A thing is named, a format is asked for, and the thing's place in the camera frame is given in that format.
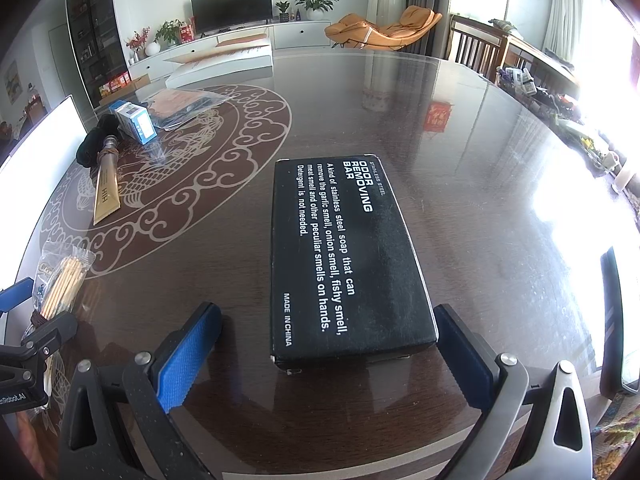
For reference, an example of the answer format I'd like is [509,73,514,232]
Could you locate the bushy green potted plant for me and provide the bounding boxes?
[154,20,185,46]

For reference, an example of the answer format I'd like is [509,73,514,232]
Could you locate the black television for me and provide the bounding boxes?
[191,0,273,35]

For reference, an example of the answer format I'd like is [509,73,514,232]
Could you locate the white flat cardboard box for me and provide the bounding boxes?
[164,35,275,90]

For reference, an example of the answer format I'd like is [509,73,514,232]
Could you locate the large white panel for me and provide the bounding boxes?
[0,95,88,301]

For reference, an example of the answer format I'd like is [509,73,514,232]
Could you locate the row of cluttered small items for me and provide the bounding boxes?
[495,62,640,211]

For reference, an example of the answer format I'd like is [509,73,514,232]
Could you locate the dark glass display cabinet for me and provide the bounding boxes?
[65,0,128,108]

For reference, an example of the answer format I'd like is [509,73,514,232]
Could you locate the white curtain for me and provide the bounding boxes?
[545,0,608,66]

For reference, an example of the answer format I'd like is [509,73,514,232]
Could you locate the gold cosmetic tube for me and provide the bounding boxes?
[92,135,122,226]

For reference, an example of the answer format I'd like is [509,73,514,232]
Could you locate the red flowers in white vase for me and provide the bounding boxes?
[125,27,161,58]

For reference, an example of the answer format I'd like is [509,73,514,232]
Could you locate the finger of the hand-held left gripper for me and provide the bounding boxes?
[20,312,78,358]
[0,276,35,313]

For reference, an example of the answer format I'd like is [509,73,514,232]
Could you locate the row of red boxes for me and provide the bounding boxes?
[97,72,132,98]

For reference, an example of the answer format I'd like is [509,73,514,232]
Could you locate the floral printed cloth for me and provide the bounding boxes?
[592,390,640,456]

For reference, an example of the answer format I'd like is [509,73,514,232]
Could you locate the dark wooden chair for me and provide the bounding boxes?
[446,14,506,68]

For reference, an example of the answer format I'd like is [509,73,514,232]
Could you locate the black tablet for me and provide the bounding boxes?
[600,246,640,401]

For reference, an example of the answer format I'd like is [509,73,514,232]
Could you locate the blue and white cream box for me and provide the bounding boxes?
[109,101,158,145]

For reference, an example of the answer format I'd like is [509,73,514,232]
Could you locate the clear plastic bag with orange item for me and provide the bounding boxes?
[142,86,236,131]

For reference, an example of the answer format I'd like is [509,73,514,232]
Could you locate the white television cabinet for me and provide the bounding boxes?
[127,19,332,78]

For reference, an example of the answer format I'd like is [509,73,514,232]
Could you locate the brown cardboard box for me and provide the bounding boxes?
[97,74,151,106]

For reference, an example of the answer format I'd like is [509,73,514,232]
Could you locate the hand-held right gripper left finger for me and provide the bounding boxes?
[60,301,223,480]

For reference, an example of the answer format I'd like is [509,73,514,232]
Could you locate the orange rocking chair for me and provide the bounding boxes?
[324,5,443,53]

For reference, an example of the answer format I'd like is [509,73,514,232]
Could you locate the framed wall painting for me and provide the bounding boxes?
[4,60,23,106]

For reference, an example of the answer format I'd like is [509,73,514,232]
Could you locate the large green potted plant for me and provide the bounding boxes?
[295,0,340,22]

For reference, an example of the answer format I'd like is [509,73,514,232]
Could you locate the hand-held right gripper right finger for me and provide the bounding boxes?
[432,304,608,480]

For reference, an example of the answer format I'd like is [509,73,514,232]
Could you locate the cotton swab pack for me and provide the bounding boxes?
[30,240,97,323]

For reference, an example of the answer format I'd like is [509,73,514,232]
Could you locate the black printed cardboard box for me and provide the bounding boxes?
[268,154,439,373]

